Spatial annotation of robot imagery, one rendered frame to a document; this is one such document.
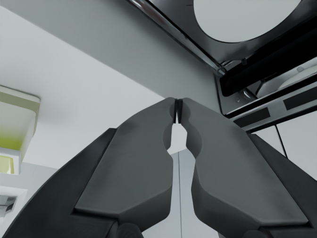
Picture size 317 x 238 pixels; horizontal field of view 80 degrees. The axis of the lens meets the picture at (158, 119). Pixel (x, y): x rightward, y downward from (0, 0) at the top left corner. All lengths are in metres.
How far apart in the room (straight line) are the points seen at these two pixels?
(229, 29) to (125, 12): 0.12
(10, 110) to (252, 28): 0.26
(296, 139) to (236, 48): 0.12
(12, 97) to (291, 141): 0.29
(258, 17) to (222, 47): 0.04
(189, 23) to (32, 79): 0.16
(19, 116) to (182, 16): 0.19
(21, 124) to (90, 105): 0.07
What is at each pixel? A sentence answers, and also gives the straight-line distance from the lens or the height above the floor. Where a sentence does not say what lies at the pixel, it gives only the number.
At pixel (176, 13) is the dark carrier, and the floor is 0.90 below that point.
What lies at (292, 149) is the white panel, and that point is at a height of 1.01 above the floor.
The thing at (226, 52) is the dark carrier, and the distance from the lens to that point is 0.25.
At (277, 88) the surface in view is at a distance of 0.26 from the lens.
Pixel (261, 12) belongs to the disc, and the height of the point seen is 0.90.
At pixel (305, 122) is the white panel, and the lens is 0.25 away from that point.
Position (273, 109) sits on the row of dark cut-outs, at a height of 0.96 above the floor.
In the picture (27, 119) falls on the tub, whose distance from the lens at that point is 0.22.
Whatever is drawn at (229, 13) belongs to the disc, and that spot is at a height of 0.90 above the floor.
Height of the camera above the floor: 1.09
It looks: 32 degrees down
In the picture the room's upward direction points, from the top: 179 degrees counter-clockwise
